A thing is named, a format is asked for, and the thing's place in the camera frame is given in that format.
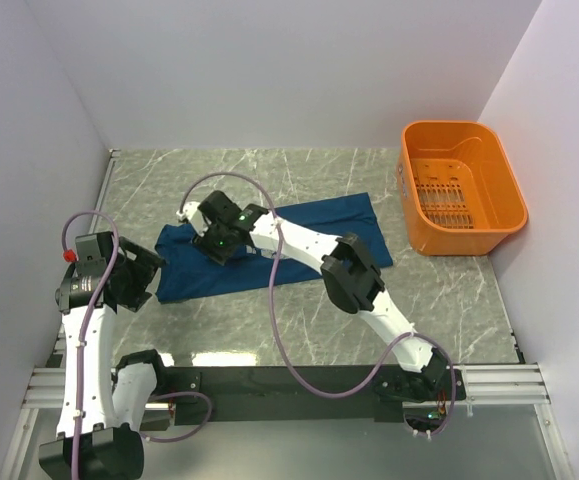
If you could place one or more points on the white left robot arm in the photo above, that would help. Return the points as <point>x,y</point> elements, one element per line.
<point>97,436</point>

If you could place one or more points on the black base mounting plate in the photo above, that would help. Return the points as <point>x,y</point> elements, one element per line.
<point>271,393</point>

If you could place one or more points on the aluminium frame rail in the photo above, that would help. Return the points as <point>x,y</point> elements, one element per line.
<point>496,384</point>

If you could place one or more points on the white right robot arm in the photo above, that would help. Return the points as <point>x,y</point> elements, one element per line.
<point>351,275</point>

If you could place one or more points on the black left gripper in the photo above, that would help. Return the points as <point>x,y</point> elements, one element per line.
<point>145,265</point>

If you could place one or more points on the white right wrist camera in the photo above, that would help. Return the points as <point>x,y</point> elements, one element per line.
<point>191,214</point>

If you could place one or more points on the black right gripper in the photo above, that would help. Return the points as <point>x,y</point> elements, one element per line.
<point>204,243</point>

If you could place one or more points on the orange plastic basket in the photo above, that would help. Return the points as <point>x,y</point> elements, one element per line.
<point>458,192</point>

